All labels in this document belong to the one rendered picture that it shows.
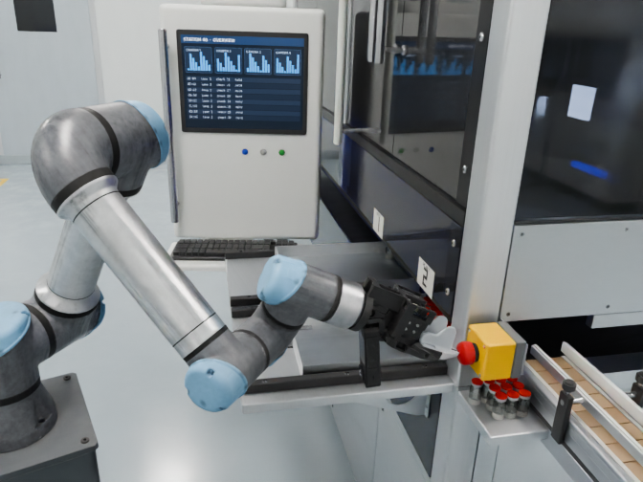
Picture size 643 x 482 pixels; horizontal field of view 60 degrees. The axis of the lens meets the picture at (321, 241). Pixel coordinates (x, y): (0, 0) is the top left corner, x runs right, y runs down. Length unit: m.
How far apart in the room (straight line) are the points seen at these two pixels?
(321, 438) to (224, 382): 1.58
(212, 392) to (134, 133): 0.41
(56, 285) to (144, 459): 1.27
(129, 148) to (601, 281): 0.85
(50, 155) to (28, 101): 5.81
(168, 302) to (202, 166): 1.15
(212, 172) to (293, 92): 0.37
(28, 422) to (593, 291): 1.05
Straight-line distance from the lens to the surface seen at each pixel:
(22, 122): 6.71
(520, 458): 1.31
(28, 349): 1.13
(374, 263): 1.60
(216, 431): 2.37
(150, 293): 0.79
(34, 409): 1.19
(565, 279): 1.11
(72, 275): 1.10
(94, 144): 0.86
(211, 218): 1.95
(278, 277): 0.81
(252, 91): 1.84
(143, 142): 0.93
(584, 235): 1.09
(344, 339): 1.22
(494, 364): 1.00
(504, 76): 0.93
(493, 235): 0.99
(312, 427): 2.37
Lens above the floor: 1.52
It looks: 21 degrees down
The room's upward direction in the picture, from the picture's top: 2 degrees clockwise
